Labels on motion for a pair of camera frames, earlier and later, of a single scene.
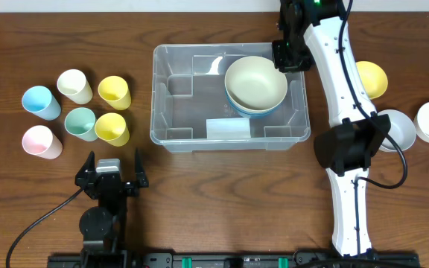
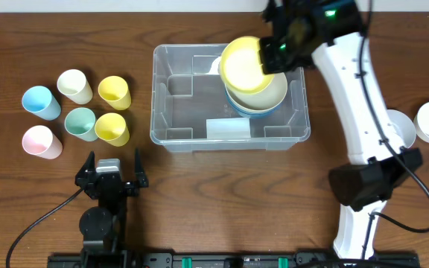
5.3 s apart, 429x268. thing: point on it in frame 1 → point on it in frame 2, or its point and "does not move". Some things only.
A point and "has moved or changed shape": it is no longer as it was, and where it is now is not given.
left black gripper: x=111 y=185 does not move
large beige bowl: x=255 y=83 does not move
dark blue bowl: x=253 y=112 does not move
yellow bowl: x=374 y=80 has moved or changed shape
